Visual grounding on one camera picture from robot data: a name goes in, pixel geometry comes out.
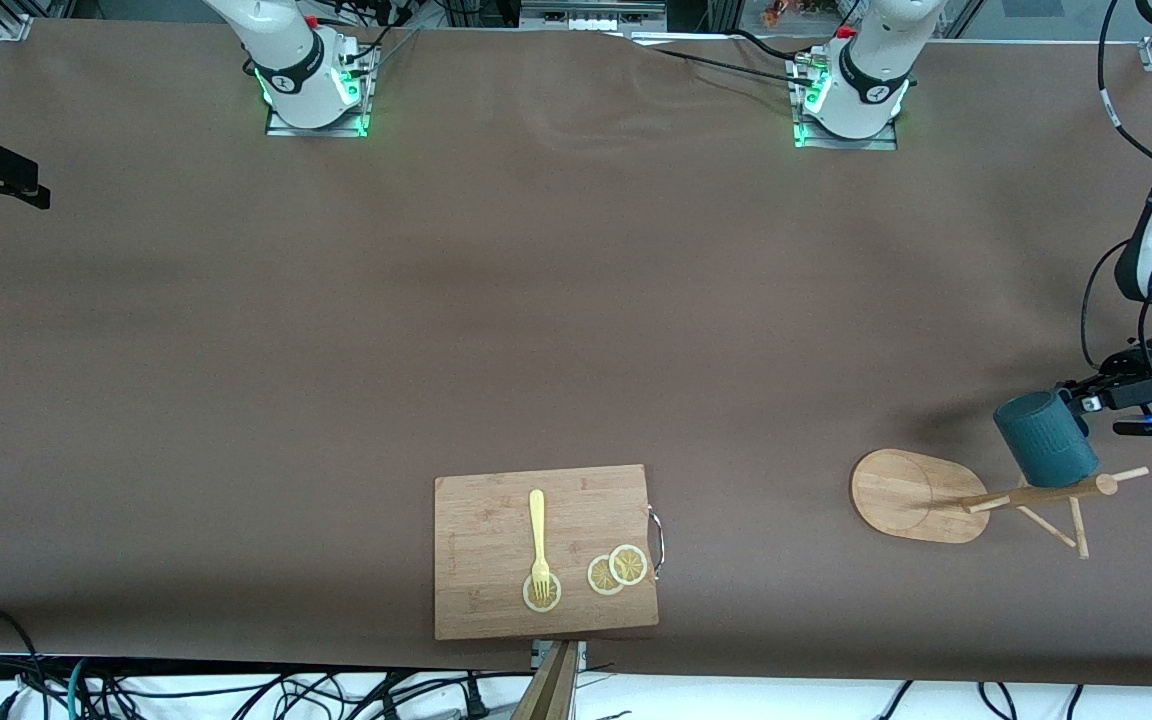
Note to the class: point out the yellow plastic fork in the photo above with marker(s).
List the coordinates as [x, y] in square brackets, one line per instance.
[537, 520]

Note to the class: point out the brown table cover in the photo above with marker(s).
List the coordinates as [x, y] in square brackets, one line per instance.
[576, 300]

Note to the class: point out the dark teal cup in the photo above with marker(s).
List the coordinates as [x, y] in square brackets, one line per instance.
[1046, 440]

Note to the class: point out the metal bracket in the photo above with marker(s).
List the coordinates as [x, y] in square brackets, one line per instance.
[581, 655]

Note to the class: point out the black power plug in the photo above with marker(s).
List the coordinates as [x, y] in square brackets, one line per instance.
[476, 705]

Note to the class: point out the orange toy items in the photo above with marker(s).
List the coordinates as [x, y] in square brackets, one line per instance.
[776, 12]

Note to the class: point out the wooden cutting board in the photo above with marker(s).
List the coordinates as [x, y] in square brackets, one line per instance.
[486, 540]

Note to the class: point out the aluminium frame post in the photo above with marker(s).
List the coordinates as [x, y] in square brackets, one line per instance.
[21, 22]

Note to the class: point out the wooden beam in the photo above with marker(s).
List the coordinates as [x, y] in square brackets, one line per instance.
[551, 695]

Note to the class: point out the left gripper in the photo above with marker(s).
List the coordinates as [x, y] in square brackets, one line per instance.
[1139, 385]

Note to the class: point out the grey power strip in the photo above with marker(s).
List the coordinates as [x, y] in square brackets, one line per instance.
[591, 15]

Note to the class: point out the lemon slice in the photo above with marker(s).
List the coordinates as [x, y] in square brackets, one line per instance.
[548, 600]
[598, 578]
[628, 564]

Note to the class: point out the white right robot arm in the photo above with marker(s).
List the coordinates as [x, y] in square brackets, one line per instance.
[286, 60]

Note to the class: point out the wooden cup rack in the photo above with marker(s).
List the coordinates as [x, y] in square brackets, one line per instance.
[896, 495]

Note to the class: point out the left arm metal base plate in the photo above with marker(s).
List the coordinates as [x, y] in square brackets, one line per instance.
[886, 143]

